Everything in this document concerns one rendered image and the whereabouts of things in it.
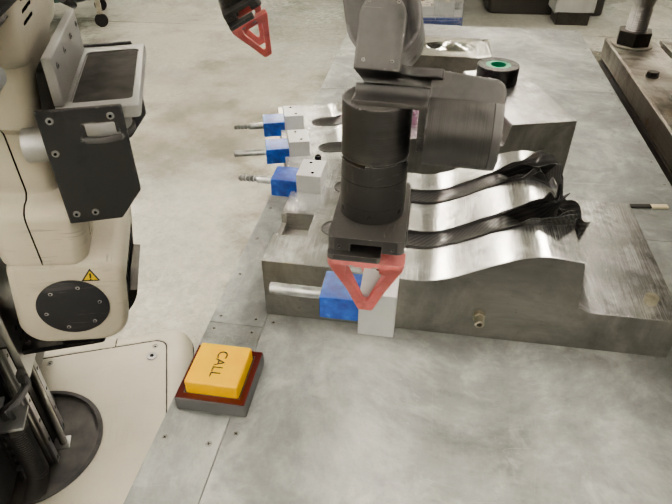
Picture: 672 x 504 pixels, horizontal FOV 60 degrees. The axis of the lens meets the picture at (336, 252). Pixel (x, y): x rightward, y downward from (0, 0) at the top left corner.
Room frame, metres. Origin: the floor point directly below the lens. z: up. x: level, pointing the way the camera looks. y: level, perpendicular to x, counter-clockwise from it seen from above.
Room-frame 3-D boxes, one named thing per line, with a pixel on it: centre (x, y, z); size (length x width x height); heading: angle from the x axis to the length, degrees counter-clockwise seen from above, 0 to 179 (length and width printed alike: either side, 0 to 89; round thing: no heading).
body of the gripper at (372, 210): (0.44, -0.03, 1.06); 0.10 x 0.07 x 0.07; 171
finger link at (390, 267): (0.43, -0.03, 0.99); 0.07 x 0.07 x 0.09; 81
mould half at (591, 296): (0.65, -0.18, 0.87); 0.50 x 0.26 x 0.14; 81
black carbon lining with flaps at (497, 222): (0.66, -0.16, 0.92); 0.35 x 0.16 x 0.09; 81
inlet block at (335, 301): (0.44, 0.00, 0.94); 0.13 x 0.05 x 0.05; 81
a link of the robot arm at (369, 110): (0.44, -0.04, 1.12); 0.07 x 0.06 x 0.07; 78
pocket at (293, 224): (0.64, 0.06, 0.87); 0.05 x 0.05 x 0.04; 81
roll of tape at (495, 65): (1.10, -0.31, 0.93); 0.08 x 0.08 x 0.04
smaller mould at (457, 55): (1.45, -0.28, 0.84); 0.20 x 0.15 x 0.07; 81
